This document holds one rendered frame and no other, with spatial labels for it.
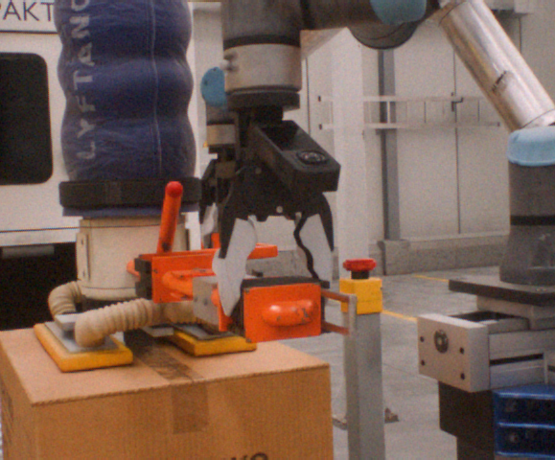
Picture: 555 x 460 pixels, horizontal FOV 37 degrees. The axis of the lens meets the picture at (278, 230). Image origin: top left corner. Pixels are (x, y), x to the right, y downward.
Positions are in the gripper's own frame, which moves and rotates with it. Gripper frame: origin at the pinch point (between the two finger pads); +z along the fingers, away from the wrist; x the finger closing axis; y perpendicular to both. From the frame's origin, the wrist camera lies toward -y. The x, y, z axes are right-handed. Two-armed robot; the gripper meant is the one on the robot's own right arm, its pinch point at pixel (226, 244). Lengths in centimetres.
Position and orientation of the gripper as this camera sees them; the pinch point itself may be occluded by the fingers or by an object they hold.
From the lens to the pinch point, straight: 173.8
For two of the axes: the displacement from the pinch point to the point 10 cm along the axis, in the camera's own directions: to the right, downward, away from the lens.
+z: 0.4, 10.0, 0.6
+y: 3.8, 0.4, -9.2
